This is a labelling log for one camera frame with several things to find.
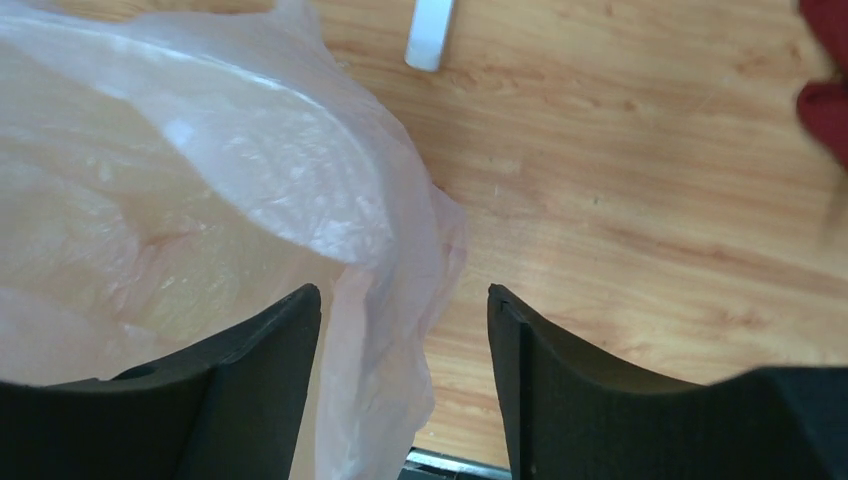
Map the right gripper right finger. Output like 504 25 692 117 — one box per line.
487 285 847 479

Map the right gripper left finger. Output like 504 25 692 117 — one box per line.
1 284 321 479

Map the pink plastic trash bag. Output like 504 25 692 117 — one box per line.
1 1 466 479

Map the red t-shirt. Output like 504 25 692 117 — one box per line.
794 0 848 174

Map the clothes rack pole with foot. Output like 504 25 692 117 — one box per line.
405 0 455 72

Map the aluminium frame rail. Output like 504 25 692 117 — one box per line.
398 447 512 480

